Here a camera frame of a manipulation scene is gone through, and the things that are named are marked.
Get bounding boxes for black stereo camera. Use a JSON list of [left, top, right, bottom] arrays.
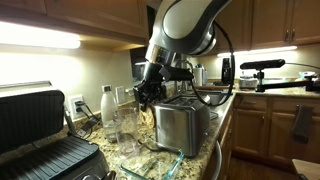
[[239, 58, 287, 71]]

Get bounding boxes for clear glass baking dish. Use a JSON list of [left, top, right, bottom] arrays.
[[119, 146, 185, 180]]

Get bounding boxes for white paper towel roll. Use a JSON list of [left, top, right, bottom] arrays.
[[193, 63, 205, 87]]

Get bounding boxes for white switch plate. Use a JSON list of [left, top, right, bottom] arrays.
[[114, 85, 126, 104]]

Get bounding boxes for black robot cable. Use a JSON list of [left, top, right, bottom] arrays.
[[188, 21, 236, 108]]

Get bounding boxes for brown bread slice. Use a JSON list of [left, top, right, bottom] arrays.
[[140, 107, 156, 130]]

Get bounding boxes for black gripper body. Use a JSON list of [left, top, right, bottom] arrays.
[[133, 61, 168, 104]]

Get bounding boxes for wooden lower cabinet with towel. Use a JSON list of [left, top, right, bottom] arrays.
[[231, 94, 320, 168]]

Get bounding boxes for silver appliance door handle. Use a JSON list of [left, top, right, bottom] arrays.
[[210, 140, 223, 180]]

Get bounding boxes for dark hanging towel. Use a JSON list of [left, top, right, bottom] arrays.
[[291, 104, 314, 144]]

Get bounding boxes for small white kitchen appliance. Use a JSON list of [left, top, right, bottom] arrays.
[[238, 75, 259, 90]]

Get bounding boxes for chrome kitchen faucet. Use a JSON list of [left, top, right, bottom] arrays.
[[173, 59, 197, 95]]

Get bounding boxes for black panini grill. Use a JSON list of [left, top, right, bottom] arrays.
[[0, 80, 111, 180]]

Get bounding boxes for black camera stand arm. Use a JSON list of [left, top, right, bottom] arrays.
[[254, 69, 320, 94]]

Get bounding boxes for white wall outlet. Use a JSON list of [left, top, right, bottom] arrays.
[[68, 94, 86, 121]]

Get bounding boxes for black countertop appliance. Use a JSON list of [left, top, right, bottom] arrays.
[[221, 57, 232, 85]]

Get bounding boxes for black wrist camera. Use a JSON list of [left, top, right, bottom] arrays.
[[159, 64, 195, 83]]

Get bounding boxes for light wooden table top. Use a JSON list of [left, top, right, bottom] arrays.
[[291, 158, 320, 180]]

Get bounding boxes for clear bottle with black cap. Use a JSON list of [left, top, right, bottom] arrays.
[[100, 84, 119, 144]]

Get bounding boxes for black power plug with cable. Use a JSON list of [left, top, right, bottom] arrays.
[[74, 99, 103, 139]]

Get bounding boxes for wooden counter drawers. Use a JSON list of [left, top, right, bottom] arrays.
[[203, 109, 234, 180]]

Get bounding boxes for stainless steel toaster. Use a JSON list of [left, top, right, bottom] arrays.
[[153, 94, 212, 158]]

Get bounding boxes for wooden upper cabinet over light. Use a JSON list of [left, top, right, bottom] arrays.
[[0, 0, 150, 46]]

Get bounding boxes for wooden upper corner cabinet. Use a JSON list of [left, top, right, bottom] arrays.
[[216, 0, 320, 51]]

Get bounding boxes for stainless steel sink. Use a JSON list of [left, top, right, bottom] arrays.
[[199, 90, 226, 120]]

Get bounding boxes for long under-cabinet light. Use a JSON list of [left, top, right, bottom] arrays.
[[0, 21, 82, 50]]

